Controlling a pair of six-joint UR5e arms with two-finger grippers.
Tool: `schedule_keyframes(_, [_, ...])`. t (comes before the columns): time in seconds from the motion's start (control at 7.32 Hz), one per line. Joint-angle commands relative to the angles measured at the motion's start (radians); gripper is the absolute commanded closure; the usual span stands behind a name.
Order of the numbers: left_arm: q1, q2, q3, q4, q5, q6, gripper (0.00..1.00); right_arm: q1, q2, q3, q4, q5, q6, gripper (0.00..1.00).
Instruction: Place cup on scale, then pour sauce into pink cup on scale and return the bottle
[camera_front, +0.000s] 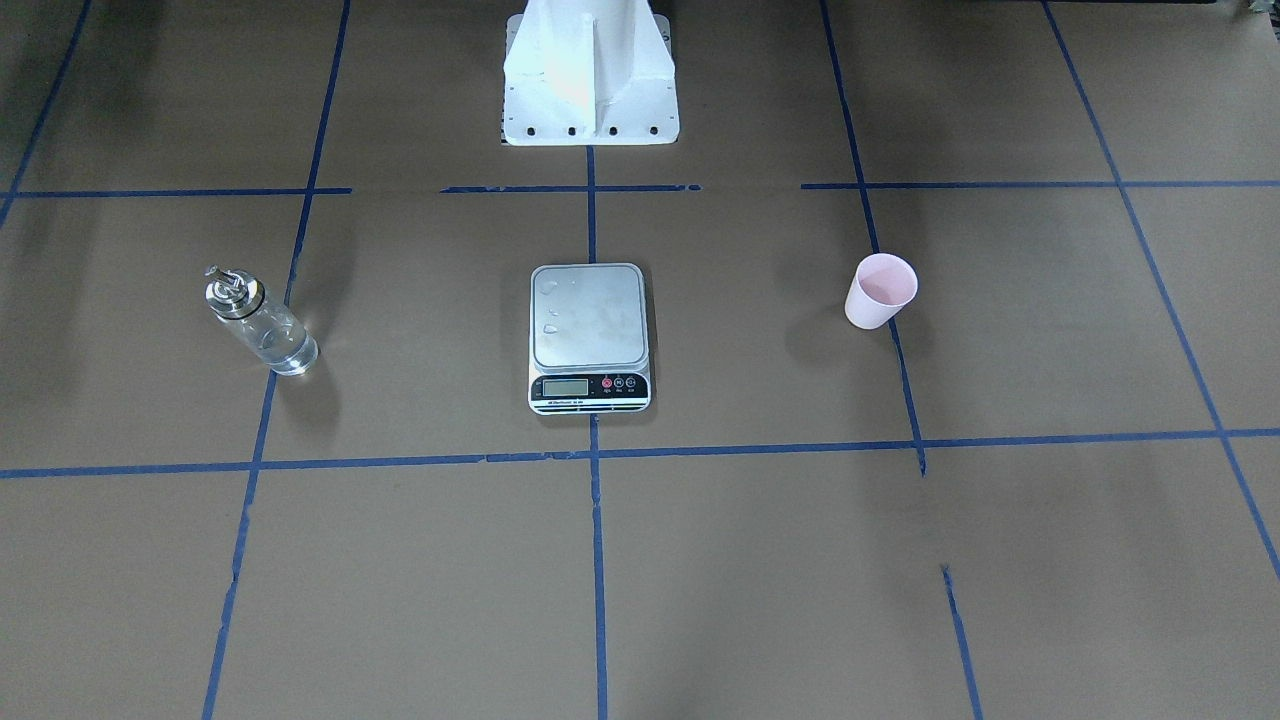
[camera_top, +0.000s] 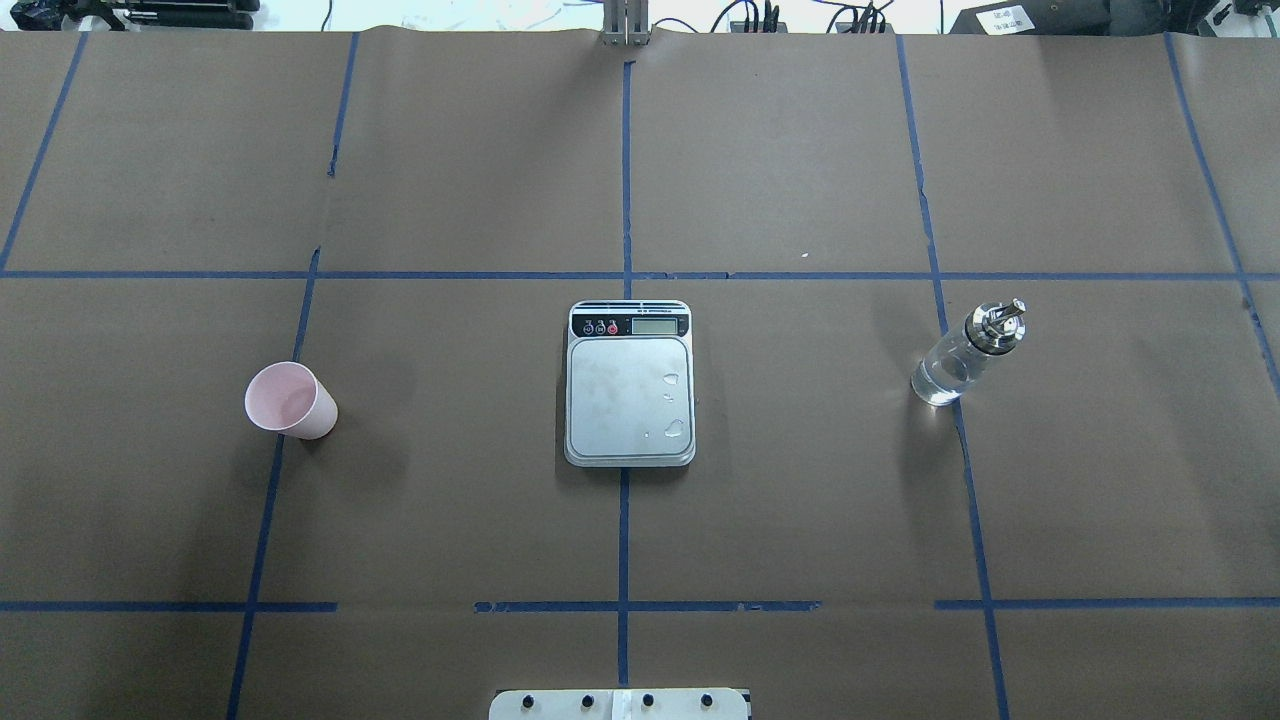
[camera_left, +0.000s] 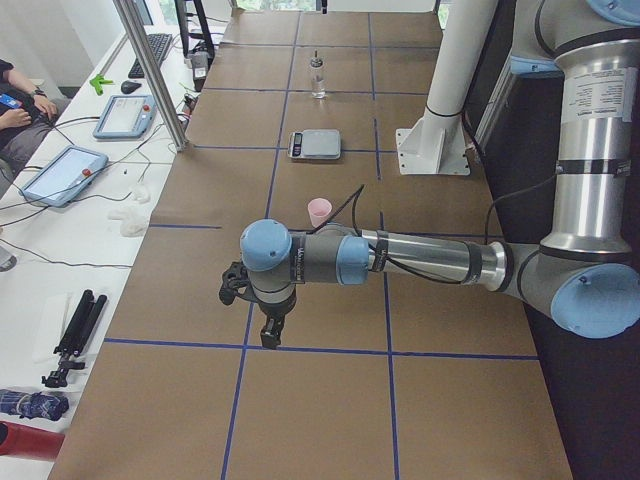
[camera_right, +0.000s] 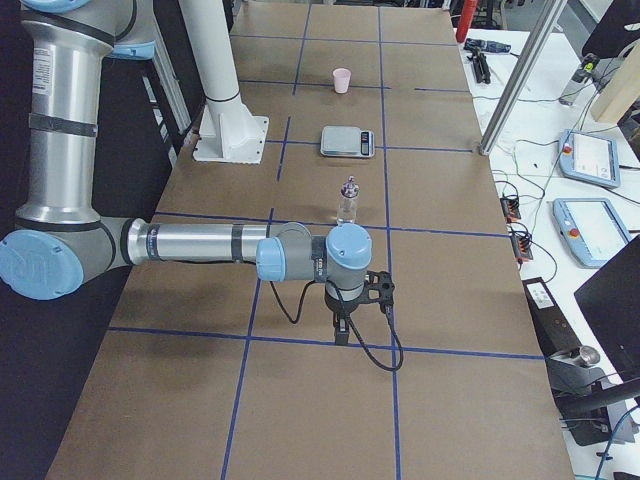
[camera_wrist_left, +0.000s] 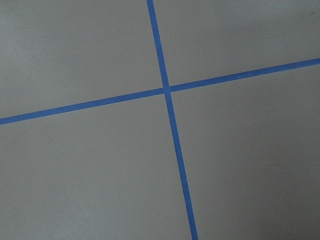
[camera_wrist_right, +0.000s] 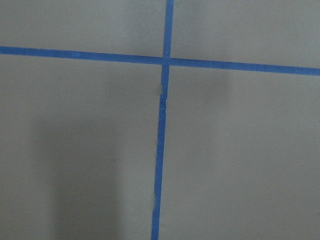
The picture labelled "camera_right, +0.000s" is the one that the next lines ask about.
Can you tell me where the clear glass sauce bottle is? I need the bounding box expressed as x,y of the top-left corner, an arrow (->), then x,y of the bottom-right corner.
336,176 -> 359,224

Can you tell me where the pink paper cup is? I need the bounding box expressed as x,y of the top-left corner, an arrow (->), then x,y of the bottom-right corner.
332,68 -> 352,94

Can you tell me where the grey digital kitchen scale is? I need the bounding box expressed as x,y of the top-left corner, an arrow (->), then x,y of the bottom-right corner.
320,125 -> 375,158

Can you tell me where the near orange connector block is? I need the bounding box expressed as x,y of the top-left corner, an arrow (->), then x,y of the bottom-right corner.
510,231 -> 533,264

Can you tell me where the orange connector block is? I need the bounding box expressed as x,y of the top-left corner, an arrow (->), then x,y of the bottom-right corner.
510,231 -> 533,264
500,196 -> 521,223

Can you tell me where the far orange connector block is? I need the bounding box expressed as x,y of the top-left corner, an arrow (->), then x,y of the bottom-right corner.
500,196 -> 521,223

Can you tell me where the black box with label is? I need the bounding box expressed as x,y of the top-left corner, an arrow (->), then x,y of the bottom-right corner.
522,277 -> 581,357

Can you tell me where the near teach pendant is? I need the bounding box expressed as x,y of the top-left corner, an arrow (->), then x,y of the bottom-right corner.
552,198 -> 632,269

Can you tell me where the teach pendant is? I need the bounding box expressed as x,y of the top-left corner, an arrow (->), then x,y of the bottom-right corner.
559,130 -> 621,189
552,198 -> 632,269

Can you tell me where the black monitor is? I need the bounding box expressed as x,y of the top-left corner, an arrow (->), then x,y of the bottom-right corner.
574,238 -> 640,380

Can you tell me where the black tripod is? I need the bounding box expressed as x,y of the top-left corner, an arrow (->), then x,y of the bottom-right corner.
467,47 -> 491,84

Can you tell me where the far teach pendant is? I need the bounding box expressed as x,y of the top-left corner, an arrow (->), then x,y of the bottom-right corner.
559,130 -> 621,189

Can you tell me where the red cylinder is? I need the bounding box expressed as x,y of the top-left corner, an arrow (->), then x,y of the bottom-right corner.
456,0 -> 479,43

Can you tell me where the wooden board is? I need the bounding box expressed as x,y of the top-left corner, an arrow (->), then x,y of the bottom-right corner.
591,12 -> 639,124

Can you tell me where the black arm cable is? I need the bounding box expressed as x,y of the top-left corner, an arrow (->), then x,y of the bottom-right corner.
269,279 -> 404,372

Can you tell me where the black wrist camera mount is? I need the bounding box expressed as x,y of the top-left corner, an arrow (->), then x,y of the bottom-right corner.
363,270 -> 395,315

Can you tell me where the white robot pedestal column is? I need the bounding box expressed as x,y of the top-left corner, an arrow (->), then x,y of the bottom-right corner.
180,0 -> 269,164

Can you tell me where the blue network cable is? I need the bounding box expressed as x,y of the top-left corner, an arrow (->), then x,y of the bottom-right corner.
597,402 -> 640,480

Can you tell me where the aluminium frame post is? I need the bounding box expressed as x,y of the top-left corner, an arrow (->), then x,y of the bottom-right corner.
479,0 -> 567,156

